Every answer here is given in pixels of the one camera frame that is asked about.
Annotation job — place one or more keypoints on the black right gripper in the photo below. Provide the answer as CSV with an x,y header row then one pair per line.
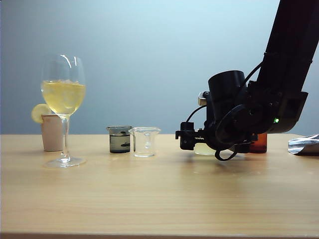
x,y
224,134

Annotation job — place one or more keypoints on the crumpled silver foil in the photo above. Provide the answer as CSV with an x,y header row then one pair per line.
x,y
304,147

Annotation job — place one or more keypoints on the clear empty measuring cup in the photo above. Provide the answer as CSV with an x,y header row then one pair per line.
x,y
144,149

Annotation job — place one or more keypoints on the amber measuring cup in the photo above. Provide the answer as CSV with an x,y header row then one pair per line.
x,y
259,144

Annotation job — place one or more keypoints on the dark grey measuring cup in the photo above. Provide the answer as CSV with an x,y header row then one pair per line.
x,y
119,144

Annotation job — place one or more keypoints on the beige paper cup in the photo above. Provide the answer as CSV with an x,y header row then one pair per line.
x,y
51,134

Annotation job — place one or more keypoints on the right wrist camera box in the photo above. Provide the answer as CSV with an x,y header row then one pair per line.
x,y
202,98

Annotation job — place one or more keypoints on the wine glass with yellow juice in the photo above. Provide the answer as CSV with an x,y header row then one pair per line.
x,y
62,99

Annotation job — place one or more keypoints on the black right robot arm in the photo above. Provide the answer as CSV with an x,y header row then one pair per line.
x,y
286,49

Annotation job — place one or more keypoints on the yellow lemon slice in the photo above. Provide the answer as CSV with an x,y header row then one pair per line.
x,y
38,113

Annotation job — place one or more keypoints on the clear pineapple juice measuring cup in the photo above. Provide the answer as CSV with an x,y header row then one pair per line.
x,y
203,149

